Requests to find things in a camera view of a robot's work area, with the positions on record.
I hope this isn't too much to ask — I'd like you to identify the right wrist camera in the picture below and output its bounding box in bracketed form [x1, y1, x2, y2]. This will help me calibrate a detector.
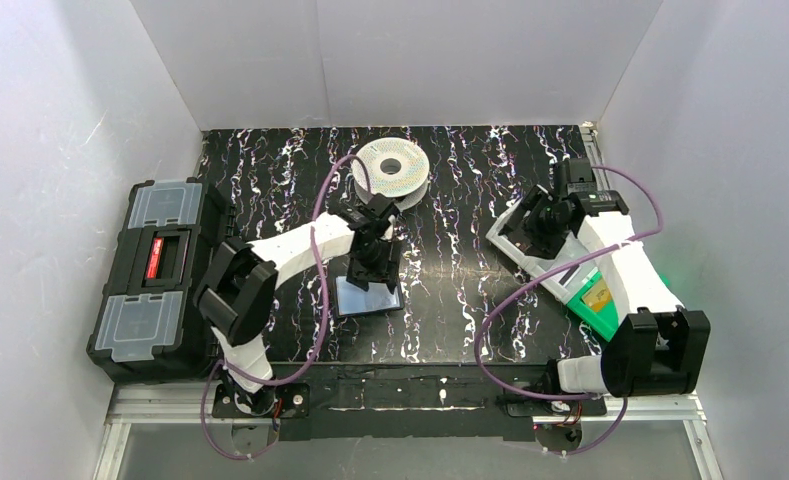
[554, 157, 597, 198]

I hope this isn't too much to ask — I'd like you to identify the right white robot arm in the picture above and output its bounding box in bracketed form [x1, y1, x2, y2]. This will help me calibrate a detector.
[507, 186, 711, 397]

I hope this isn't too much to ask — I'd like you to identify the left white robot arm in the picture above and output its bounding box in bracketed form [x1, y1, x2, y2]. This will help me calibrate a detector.
[193, 194, 404, 416]

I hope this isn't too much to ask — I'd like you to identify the yellow orange credit card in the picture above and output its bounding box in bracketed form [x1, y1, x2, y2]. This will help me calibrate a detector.
[581, 279, 612, 313]

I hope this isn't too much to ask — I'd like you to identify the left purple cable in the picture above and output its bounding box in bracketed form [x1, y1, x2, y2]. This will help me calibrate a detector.
[199, 153, 373, 462]

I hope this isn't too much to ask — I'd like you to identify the black plastic toolbox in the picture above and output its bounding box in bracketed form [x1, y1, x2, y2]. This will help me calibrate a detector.
[86, 177, 235, 385]

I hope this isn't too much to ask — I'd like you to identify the white filament spool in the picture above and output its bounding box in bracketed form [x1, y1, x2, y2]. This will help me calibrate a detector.
[351, 137, 430, 212]

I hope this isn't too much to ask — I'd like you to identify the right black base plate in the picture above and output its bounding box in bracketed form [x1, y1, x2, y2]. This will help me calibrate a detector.
[496, 389, 607, 423]

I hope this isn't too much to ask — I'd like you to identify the green plastic bin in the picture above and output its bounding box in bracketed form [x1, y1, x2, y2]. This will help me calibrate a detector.
[567, 269, 622, 341]

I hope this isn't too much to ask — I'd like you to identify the white plastic bin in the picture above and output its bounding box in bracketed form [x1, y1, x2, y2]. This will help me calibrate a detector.
[486, 185, 597, 305]

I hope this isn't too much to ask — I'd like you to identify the aluminium frame rail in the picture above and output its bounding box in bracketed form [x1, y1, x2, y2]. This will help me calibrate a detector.
[96, 383, 723, 479]

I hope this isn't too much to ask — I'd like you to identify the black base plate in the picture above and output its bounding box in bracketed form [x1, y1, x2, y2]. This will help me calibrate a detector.
[496, 389, 607, 423]
[211, 383, 310, 419]

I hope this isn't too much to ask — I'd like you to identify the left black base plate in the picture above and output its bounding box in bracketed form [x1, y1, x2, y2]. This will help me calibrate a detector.
[211, 383, 310, 419]

